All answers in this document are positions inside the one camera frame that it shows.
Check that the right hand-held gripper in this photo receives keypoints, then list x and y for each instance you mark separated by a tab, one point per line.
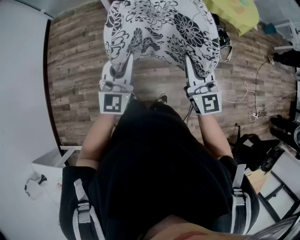
209	104

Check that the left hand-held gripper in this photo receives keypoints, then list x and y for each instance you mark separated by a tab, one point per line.
112	103

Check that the black-and-white floral fabric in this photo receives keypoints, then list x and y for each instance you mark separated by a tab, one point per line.
164	28

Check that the person's left forearm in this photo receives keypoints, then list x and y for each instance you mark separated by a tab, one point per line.
98	140

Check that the person's right forearm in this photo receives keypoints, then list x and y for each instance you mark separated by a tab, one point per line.
213	136

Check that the person's black shoe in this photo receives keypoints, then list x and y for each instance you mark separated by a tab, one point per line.
162	99

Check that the white power plug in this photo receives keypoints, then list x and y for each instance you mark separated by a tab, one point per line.
254	116

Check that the round table with yellow cloth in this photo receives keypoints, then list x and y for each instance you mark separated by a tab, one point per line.
234	16

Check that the teal box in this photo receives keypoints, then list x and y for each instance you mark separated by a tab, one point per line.
269	28

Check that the black machine base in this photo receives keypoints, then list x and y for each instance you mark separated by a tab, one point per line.
281	126

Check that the person's body in black clothing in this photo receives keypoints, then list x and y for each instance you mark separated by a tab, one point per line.
159	164

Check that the white side table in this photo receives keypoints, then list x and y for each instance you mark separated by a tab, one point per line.
51	168

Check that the brown cardboard piece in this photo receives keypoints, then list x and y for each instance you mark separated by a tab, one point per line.
256	181

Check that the white frame furniture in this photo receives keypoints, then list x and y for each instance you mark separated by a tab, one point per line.
287	25

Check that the white shelf with black frame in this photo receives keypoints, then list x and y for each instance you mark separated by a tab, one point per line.
281	178

